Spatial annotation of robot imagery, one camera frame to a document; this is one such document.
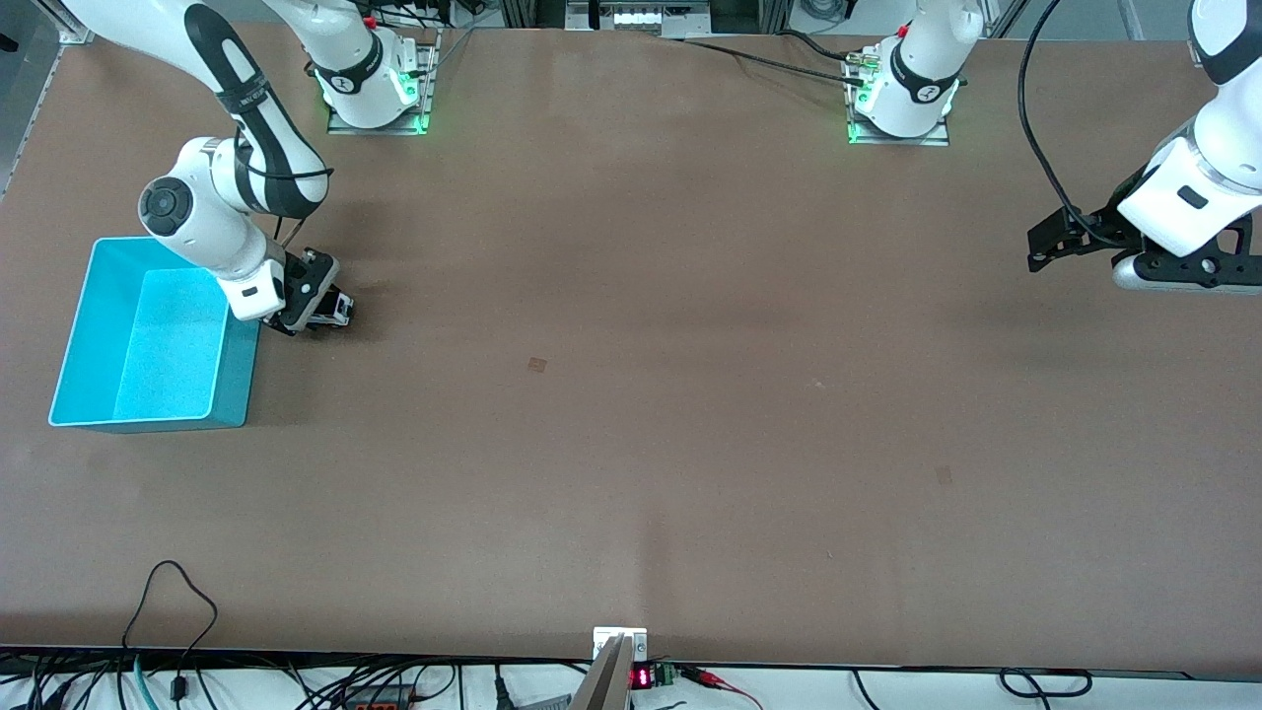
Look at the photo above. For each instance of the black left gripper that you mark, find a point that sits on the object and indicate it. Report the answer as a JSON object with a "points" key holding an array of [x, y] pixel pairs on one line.
{"points": [[1106, 226]]}

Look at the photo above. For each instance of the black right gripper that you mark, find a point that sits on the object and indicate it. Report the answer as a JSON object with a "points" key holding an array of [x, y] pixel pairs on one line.
{"points": [[333, 307]]}

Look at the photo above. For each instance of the white toy jeep black roof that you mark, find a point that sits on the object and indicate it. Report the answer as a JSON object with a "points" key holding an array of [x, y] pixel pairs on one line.
{"points": [[340, 311]]}

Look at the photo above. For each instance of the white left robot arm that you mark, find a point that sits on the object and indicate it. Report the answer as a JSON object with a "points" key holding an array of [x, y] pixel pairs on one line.
{"points": [[912, 118]]}

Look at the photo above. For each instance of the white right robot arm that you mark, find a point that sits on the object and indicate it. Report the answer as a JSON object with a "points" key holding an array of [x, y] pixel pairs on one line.
{"points": [[197, 217]]}

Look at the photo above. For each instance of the cyan plastic bin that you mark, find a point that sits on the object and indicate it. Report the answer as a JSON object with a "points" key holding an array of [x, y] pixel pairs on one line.
{"points": [[148, 345]]}

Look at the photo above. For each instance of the power strip orange switches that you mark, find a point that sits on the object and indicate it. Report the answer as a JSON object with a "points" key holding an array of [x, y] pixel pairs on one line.
{"points": [[380, 702]]}

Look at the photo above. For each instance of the silver metal rack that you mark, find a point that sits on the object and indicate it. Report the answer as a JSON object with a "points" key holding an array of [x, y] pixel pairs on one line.
{"points": [[641, 18]]}

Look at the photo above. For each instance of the red digit display module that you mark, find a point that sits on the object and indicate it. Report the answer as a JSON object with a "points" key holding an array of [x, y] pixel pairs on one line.
{"points": [[641, 677]]}

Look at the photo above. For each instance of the red clip lead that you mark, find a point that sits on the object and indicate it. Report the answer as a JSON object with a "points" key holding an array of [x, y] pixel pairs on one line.
{"points": [[705, 676]]}

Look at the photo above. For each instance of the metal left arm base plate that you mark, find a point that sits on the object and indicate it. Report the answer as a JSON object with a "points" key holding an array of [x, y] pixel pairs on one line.
{"points": [[932, 139]]}

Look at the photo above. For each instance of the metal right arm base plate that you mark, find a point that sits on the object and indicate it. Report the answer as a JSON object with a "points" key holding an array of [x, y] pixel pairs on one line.
{"points": [[431, 89]]}

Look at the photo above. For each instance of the aluminium corner bracket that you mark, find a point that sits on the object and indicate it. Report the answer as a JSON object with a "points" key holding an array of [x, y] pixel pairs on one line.
{"points": [[71, 37]]}

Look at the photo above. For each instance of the black equipment frame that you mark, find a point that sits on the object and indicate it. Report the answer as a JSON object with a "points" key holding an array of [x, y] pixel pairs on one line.
{"points": [[532, 10]]}

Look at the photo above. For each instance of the white mount plate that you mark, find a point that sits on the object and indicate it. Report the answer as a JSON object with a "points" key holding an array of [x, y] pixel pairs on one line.
{"points": [[636, 641]]}

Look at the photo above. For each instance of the grey camera mount bar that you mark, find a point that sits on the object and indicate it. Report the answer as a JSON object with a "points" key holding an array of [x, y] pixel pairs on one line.
{"points": [[606, 680]]}

